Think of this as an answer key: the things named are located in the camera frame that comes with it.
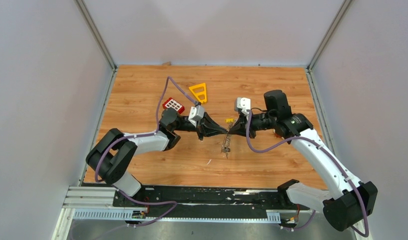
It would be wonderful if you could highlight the red block with white grid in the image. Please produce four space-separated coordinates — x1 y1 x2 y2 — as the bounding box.
163 97 185 114

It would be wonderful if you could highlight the grey slotted cable duct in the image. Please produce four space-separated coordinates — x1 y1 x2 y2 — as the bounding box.
73 209 282 223

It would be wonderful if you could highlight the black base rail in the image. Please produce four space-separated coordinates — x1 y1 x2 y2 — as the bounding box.
112 185 307 219

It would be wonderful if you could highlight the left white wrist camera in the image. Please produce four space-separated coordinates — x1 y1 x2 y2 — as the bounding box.
188 105 205 127

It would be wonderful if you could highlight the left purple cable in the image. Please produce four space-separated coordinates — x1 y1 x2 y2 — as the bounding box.
94 76 201 228

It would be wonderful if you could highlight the yellow triangular plastic piece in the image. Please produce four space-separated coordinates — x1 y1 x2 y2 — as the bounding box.
188 83 208 104

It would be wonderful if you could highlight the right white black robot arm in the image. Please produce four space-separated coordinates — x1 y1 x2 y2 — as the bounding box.
228 89 378 238

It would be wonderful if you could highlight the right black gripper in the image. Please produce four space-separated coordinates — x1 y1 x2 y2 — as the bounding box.
228 110 276 139

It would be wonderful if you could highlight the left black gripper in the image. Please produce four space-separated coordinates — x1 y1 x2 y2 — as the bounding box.
174 112 228 141

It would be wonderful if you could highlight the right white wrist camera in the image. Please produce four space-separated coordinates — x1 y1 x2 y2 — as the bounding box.
234 97 251 115

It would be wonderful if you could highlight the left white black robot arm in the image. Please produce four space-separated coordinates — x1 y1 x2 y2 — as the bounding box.
85 106 228 207

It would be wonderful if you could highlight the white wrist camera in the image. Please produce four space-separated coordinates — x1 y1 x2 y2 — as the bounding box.
234 97 251 115
188 105 205 127

